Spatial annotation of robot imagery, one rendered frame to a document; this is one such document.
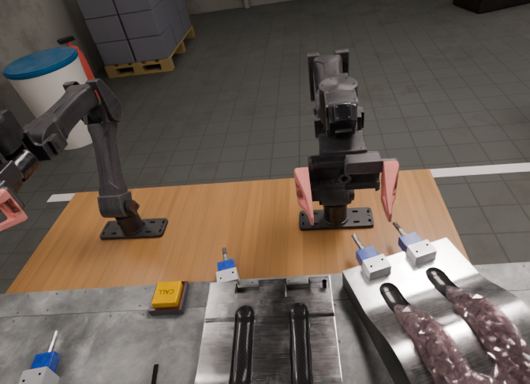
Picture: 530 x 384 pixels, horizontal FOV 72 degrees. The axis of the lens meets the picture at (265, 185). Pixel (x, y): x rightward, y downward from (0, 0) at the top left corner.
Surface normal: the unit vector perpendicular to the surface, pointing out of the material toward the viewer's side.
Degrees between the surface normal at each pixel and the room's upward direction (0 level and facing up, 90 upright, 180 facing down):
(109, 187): 60
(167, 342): 0
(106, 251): 0
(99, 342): 0
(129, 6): 90
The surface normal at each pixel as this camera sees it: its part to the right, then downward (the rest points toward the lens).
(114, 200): -0.14, 0.18
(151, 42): -0.07, 0.65
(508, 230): -0.15, -0.76
